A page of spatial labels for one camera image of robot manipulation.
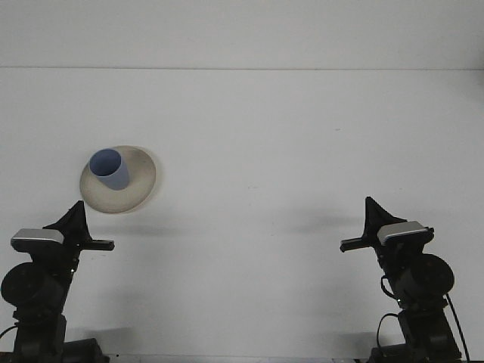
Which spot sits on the pale blue cup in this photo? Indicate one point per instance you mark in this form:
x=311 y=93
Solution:
x=111 y=170

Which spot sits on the pale round plate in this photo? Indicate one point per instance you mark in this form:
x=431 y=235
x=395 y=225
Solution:
x=125 y=200

